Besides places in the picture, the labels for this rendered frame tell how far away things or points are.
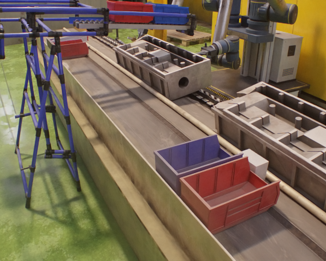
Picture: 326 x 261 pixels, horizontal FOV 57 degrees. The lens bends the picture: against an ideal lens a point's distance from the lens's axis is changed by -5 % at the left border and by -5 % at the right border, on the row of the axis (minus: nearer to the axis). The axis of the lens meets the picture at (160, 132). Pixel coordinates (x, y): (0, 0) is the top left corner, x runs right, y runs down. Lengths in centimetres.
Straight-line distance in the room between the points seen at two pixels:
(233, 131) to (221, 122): 9
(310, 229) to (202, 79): 133
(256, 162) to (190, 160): 29
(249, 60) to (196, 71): 196
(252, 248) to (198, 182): 30
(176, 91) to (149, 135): 52
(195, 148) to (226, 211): 40
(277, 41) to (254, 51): 34
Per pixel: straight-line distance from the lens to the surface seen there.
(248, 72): 410
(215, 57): 246
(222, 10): 267
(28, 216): 245
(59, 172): 282
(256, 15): 343
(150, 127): 179
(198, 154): 142
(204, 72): 221
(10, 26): 826
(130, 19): 227
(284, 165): 140
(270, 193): 121
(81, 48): 334
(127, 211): 188
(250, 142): 151
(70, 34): 208
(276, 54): 385
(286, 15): 332
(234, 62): 257
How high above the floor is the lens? 158
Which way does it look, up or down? 29 degrees down
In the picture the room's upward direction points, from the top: straight up
